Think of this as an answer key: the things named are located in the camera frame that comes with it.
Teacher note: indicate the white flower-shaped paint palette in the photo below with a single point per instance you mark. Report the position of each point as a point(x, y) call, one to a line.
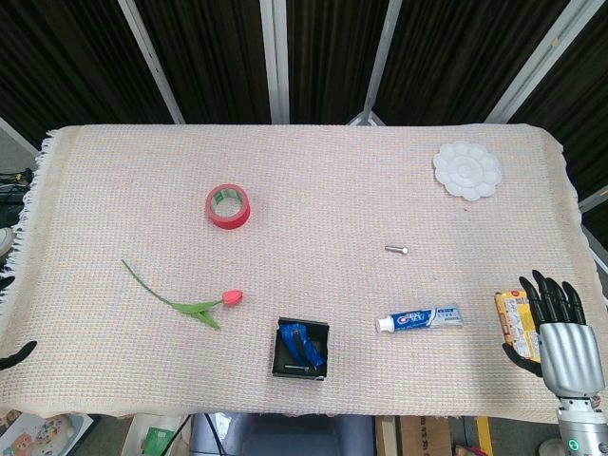
point(468, 171)

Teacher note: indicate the brown cardboard box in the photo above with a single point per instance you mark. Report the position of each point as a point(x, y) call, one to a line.
point(413, 437)

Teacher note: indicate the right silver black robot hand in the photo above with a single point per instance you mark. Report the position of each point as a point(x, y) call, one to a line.
point(570, 356)

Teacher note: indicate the white shoe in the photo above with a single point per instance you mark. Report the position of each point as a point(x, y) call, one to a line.
point(5, 240)

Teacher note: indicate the small metal bolt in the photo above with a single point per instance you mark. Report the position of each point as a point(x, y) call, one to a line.
point(396, 249)

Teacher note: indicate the white bag with green print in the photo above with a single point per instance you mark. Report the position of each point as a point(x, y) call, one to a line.
point(152, 437)

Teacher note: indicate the metal bolt in box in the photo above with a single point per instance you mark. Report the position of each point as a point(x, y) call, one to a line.
point(297, 367)

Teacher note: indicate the black cardboard box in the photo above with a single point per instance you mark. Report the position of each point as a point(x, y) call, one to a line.
point(278, 351)

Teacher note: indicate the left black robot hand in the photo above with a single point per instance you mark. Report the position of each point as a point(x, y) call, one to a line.
point(16, 356)

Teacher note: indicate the blue plastic packet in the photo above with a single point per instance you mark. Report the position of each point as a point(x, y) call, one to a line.
point(311, 349)

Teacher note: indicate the beige woven tablecloth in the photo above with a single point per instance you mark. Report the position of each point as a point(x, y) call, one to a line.
point(304, 190)

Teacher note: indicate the dark pleated curtain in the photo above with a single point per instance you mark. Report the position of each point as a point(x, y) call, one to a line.
point(218, 57)

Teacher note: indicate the white frame post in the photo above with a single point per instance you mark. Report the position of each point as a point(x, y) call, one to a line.
point(152, 62)
point(275, 62)
point(380, 62)
point(537, 62)

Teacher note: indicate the artificial pink tulip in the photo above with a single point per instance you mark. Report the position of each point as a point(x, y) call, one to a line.
point(195, 308)

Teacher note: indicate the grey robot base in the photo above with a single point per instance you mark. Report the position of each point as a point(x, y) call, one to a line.
point(285, 434)

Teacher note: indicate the white blue toothpaste tube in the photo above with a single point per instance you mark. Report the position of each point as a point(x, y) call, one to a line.
point(423, 320)

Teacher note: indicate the yellow snack pack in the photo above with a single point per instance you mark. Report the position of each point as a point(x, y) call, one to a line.
point(515, 323)

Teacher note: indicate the red tape roll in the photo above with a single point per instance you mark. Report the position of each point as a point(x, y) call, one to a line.
point(237, 216)

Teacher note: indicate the illustrated picture book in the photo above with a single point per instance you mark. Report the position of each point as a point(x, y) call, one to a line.
point(38, 434)

